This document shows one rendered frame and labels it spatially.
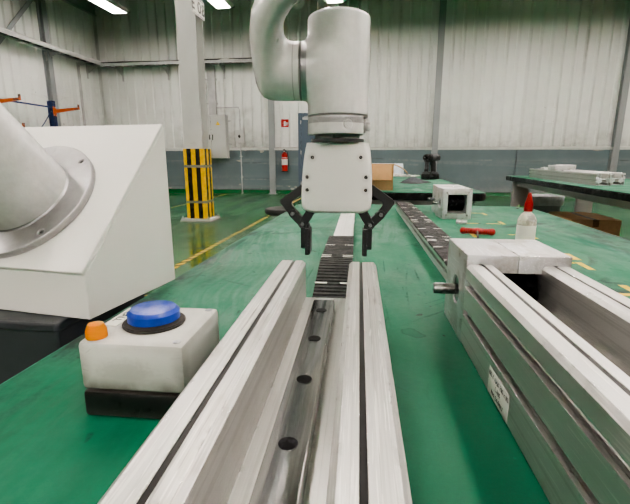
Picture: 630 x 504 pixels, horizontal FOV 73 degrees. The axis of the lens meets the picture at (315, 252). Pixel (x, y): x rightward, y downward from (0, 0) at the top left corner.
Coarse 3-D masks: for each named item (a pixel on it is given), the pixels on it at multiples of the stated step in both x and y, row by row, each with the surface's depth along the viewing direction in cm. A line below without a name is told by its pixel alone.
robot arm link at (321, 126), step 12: (312, 120) 57; (324, 120) 56; (336, 120) 55; (348, 120) 55; (360, 120) 56; (312, 132) 57; (324, 132) 56; (336, 132) 56; (348, 132) 56; (360, 132) 57
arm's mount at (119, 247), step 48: (48, 144) 64; (96, 144) 62; (144, 144) 60; (96, 192) 56; (144, 192) 59; (96, 240) 51; (144, 240) 59; (0, 288) 53; (48, 288) 51; (96, 288) 51; (144, 288) 60
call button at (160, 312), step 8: (144, 304) 34; (152, 304) 34; (160, 304) 34; (168, 304) 34; (176, 304) 34; (128, 312) 33; (136, 312) 32; (144, 312) 32; (152, 312) 32; (160, 312) 32; (168, 312) 33; (176, 312) 33; (128, 320) 32; (136, 320) 32; (144, 320) 32; (152, 320) 32; (160, 320) 32; (168, 320) 33
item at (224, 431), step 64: (256, 320) 28; (320, 320) 35; (192, 384) 20; (256, 384) 23; (320, 384) 26; (384, 384) 20; (192, 448) 16; (256, 448) 22; (320, 448) 22; (384, 448) 16
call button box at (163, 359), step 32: (192, 320) 34; (96, 352) 30; (128, 352) 30; (160, 352) 30; (192, 352) 31; (96, 384) 31; (128, 384) 31; (160, 384) 30; (128, 416) 31; (160, 416) 31
